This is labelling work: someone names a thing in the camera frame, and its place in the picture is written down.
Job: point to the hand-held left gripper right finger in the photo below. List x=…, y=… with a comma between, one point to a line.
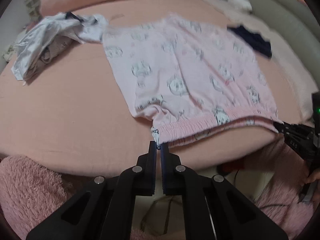
x=166, y=170

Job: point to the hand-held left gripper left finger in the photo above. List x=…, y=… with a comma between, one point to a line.
x=150, y=165

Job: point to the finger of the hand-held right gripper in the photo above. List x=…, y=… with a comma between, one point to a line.
x=292, y=135

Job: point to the pink cartoon print pants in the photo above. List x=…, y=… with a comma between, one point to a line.
x=187, y=67

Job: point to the pile of pale clothes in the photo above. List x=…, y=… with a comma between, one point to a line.
x=8, y=52

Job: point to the person's right hand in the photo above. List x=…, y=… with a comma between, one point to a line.
x=314, y=177

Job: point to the cream quilted pad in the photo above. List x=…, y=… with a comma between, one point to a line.
x=217, y=7
x=290, y=67

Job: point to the folded navy garment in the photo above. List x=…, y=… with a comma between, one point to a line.
x=255, y=40

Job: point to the round bed pink sheet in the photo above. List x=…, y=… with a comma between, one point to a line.
x=62, y=105

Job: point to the grey-green sofa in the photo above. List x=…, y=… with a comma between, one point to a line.
x=280, y=12

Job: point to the pink fluffy rug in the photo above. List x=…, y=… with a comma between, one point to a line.
x=25, y=192

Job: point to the small white cloth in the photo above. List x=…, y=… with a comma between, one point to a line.
x=240, y=1

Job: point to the pale printed garment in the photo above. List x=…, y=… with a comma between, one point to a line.
x=53, y=50

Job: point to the white shirt navy collar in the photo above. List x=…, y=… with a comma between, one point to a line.
x=45, y=30

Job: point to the white storage rack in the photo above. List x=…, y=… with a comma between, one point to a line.
x=32, y=5

